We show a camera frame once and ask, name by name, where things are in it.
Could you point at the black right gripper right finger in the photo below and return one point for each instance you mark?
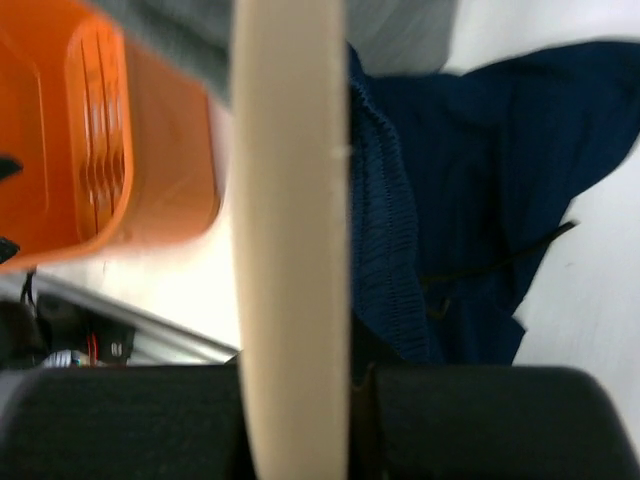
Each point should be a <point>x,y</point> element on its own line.
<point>410,422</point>

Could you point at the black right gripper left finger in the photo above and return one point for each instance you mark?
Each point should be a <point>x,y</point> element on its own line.
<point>163,422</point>

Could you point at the navy blue mesh shorts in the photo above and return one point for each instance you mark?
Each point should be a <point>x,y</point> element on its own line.
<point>460,183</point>

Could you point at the beige wooden hanger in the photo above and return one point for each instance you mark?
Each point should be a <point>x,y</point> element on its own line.
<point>290,235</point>

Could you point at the grey cotton shorts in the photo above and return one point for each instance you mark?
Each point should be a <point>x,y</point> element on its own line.
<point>388,37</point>

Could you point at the orange plastic laundry basket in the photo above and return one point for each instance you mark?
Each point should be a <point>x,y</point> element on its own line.
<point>104,145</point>

